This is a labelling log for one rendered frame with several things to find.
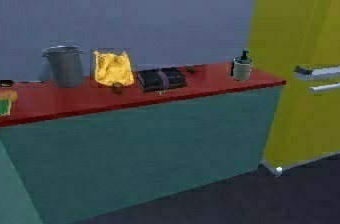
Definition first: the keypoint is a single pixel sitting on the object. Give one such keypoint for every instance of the orange-brown bread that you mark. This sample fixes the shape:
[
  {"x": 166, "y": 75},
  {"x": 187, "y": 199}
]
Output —
[{"x": 8, "y": 95}]

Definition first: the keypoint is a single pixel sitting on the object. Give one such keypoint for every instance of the teal counter with red top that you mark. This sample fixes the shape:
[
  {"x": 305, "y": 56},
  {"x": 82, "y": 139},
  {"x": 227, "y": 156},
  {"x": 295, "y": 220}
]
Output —
[{"x": 138, "y": 146}]

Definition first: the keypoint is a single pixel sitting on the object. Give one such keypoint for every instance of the small brown potato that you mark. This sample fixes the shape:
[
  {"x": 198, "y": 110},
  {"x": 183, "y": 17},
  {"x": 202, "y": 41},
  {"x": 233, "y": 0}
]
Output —
[
  {"x": 191, "y": 70},
  {"x": 117, "y": 88}
]

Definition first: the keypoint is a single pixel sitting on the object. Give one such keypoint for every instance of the yellow crumpled paper bag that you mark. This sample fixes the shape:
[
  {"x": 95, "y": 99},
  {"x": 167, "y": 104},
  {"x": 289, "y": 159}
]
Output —
[{"x": 113, "y": 70}]

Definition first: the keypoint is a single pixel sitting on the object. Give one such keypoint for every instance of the grey soap dispenser bottle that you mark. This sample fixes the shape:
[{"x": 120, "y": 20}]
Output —
[{"x": 242, "y": 69}]

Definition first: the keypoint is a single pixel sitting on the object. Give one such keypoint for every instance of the grey metal pot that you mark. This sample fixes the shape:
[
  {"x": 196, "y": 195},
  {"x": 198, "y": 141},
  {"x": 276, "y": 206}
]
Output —
[{"x": 66, "y": 68}]

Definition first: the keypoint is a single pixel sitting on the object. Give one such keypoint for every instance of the yellow-green fridge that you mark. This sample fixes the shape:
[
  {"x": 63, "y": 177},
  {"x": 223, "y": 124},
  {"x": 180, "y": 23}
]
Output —
[{"x": 314, "y": 126}]

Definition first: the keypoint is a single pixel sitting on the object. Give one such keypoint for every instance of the black ladle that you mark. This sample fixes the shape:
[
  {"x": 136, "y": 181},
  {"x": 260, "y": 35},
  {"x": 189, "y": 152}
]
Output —
[{"x": 6, "y": 83}]

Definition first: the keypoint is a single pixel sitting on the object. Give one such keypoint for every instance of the green sponge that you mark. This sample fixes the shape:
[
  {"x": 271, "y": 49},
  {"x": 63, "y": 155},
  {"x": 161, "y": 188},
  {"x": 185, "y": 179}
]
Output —
[{"x": 1, "y": 108}]

